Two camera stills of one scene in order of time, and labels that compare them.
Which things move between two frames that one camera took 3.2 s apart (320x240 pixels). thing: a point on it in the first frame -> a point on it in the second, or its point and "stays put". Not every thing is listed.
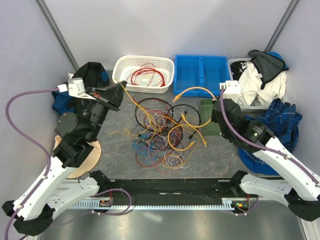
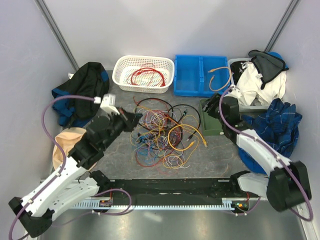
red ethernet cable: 163,80 stays put
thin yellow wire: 180,158 stays put
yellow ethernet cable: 192,144 stays put
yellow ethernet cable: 177,96 -> 213,75
